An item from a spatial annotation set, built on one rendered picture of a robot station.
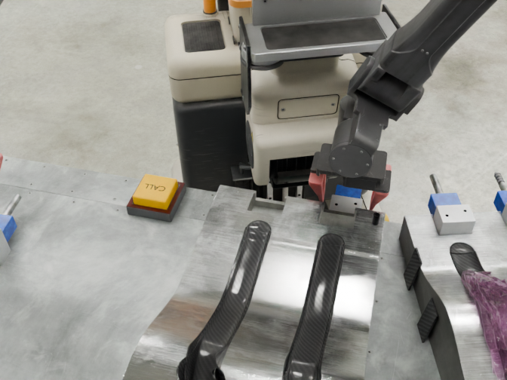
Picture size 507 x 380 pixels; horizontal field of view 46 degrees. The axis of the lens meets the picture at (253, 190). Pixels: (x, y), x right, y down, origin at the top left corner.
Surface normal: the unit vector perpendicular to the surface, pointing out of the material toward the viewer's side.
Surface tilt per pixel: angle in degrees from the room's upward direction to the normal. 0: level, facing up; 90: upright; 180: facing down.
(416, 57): 99
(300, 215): 0
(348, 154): 90
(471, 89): 0
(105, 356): 0
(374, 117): 26
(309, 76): 38
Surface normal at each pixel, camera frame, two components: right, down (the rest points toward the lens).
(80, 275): -0.01, -0.72
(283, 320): 0.07, -0.91
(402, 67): -0.30, 0.77
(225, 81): 0.15, 0.69
